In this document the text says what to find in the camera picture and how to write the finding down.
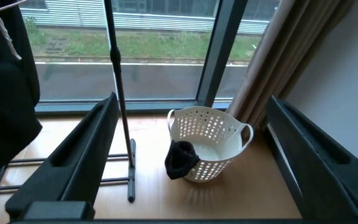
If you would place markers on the white laundry basket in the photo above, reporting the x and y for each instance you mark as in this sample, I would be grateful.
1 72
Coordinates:
210 124

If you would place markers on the beige curtain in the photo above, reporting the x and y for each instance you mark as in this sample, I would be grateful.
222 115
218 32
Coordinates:
278 62

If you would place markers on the black shorts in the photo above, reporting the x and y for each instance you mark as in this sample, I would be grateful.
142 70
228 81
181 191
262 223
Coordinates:
5 109

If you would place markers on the pink clothes hanger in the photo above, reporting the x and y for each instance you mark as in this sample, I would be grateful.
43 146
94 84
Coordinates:
3 7

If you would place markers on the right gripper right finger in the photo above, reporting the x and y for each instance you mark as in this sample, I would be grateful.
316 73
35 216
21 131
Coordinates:
322 174

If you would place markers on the black clothes rack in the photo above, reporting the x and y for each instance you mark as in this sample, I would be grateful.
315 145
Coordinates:
118 77

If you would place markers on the window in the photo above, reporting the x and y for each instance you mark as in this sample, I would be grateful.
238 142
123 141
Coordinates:
166 81

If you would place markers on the black garment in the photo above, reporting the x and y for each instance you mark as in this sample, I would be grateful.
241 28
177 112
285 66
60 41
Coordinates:
180 160

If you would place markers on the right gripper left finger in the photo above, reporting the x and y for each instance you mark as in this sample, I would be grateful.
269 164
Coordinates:
82 174

